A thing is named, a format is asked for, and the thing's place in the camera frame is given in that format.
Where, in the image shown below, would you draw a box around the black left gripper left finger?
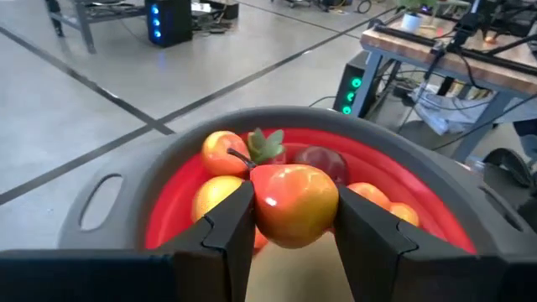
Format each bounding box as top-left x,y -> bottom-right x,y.
0,180 -> 256,302

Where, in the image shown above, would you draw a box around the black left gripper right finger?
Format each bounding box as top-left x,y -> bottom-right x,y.
334,184 -> 537,302

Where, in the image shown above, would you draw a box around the small orange plastic pear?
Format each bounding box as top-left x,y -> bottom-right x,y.
347,182 -> 392,211
191,174 -> 245,223
227,147 -> 340,249
200,130 -> 253,177
388,202 -> 420,227
253,228 -> 269,255

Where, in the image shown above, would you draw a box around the red collapsible colander bowl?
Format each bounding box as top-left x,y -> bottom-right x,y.
58,105 -> 537,261

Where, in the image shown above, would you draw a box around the dark red plastic plum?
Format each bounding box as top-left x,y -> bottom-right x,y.
292,145 -> 349,185

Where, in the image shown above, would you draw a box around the red plastic strawberry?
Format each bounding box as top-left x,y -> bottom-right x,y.
246,128 -> 289,165

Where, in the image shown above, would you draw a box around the black rubber wheel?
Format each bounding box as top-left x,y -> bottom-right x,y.
482,147 -> 534,189

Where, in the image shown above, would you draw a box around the grey cloth bundle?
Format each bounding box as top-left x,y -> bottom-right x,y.
409,83 -> 498,136

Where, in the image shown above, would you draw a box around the black tower green lights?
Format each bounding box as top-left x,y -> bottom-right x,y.
333,49 -> 373,117

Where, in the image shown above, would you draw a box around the wooden workbench grey legs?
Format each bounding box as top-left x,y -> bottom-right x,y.
359,14 -> 537,164

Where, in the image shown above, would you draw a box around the small plant white pot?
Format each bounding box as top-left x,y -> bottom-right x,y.
394,0 -> 429,34

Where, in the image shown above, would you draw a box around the black computer tower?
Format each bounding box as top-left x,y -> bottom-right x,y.
144,0 -> 194,48

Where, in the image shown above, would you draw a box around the grey metal table frame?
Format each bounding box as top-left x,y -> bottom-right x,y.
44,0 -> 148,55

